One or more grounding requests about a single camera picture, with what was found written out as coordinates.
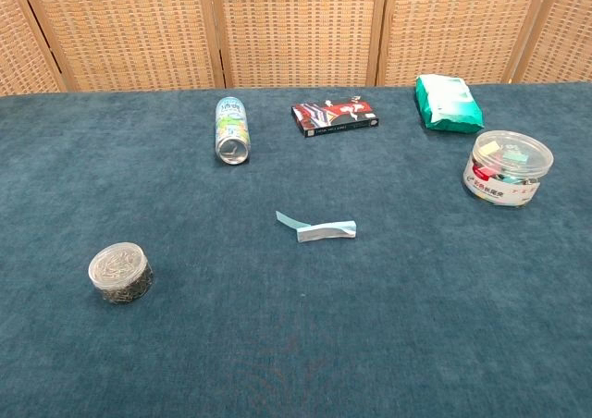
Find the blue table cloth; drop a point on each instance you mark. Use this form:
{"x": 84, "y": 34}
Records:
{"x": 296, "y": 270}

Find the black red card box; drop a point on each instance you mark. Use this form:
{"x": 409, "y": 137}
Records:
{"x": 333, "y": 117}

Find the green white drink can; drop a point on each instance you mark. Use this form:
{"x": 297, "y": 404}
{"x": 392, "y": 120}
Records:
{"x": 231, "y": 131}

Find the woven rattan folding screen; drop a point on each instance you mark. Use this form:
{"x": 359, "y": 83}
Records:
{"x": 296, "y": 29}

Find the green wet wipes pack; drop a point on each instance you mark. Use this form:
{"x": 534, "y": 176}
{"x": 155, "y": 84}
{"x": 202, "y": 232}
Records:
{"x": 446, "y": 103}

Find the clear tub of binder clips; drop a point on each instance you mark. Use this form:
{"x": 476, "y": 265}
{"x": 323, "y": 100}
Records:
{"x": 506, "y": 168}

